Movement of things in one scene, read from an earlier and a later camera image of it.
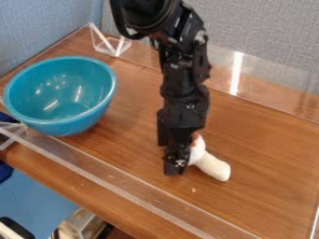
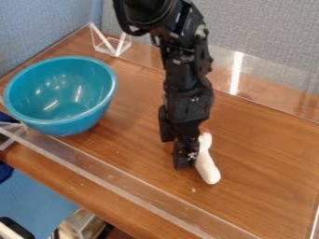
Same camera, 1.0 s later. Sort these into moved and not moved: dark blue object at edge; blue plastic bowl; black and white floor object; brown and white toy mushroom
Moved: brown and white toy mushroom
Not moved: blue plastic bowl; black and white floor object; dark blue object at edge
